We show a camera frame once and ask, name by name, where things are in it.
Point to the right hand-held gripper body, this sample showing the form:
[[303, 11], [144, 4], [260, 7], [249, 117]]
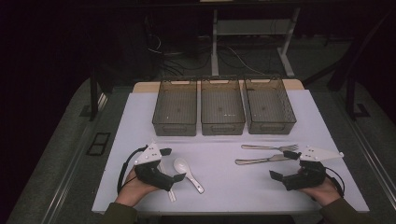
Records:
[[306, 177]]

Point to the white ceramic spoon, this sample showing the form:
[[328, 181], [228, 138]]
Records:
[[182, 165]]

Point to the black metal stand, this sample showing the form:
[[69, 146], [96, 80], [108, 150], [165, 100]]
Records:
[[351, 99]]

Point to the white table cover sheet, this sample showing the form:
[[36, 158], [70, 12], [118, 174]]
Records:
[[224, 189]]

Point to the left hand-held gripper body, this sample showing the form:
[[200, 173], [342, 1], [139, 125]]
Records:
[[152, 175]]

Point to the grey mesh plastic basket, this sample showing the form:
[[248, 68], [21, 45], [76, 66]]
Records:
[[269, 104], [222, 105], [176, 107]]

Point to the metal fork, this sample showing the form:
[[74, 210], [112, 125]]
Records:
[[258, 160], [264, 147]]

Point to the person's left hand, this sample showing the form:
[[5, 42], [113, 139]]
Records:
[[132, 189]]

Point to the white metal table frame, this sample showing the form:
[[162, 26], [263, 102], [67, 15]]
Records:
[[214, 46]]

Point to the aluminium rail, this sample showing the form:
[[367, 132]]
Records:
[[370, 161], [67, 177]]

